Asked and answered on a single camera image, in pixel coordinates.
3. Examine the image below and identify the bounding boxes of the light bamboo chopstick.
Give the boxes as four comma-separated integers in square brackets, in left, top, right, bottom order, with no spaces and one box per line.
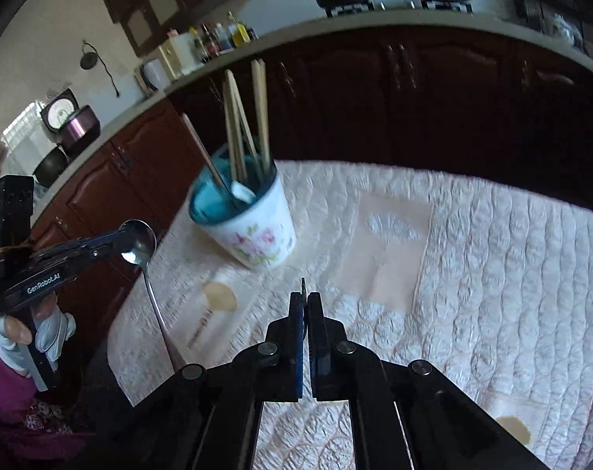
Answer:
[223,70,247,184]

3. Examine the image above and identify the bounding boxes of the gas stove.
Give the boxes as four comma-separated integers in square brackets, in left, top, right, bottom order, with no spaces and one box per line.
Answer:
[325,0,473,18]

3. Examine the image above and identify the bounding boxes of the steel spoon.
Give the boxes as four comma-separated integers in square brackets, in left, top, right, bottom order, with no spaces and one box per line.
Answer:
[120,220,186,372]

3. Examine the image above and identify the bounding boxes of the wooden kitchen cabinets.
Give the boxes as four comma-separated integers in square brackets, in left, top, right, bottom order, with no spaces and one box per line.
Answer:
[32,24,593,247]

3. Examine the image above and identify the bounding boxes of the dish drying rack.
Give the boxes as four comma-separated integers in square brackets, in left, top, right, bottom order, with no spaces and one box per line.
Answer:
[513,0,593,55]

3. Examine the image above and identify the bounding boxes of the black bowl on counter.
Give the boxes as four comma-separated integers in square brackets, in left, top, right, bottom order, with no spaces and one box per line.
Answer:
[33,146,69,189]

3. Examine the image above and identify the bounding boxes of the oil bottle yellow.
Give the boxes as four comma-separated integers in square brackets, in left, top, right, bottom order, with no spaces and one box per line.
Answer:
[228,12,251,48]

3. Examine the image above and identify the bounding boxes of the rice cooker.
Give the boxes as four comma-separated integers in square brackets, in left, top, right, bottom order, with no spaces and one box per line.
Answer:
[40,88,101,161]

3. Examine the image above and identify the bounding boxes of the white ceramic spoon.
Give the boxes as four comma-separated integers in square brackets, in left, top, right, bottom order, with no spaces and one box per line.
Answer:
[231,181,256,205]

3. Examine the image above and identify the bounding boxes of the white gloved left hand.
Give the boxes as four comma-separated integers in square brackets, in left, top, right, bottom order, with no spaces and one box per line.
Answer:
[0,294,77,378]

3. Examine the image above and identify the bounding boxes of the steel fork pink handle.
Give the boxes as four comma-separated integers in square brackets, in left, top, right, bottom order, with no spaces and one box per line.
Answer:
[301,278,307,307]

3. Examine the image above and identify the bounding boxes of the cream quilted table cloth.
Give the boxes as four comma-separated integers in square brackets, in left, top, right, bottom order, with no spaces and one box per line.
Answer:
[107,163,593,469]

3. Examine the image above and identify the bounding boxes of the dark wooden chopstick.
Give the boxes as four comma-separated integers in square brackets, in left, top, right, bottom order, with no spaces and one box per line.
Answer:
[225,70,264,181]

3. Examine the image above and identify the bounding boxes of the dark sauce bottle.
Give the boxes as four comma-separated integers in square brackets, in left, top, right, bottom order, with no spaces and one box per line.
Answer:
[201,23,220,58]

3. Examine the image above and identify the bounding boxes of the brown wooden chopstick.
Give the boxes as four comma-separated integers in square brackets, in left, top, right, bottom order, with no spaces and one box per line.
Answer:
[181,114,237,207]

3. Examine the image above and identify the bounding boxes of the white electric kettle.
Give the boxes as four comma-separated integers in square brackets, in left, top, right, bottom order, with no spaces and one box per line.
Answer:
[134,58,171,97]

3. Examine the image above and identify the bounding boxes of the pale bamboo chopstick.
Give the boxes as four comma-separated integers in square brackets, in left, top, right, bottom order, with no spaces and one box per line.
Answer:
[257,60,271,172]

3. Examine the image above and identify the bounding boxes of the white floral utensil holder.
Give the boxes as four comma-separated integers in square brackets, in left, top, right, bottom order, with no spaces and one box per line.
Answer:
[188,157,297,271]

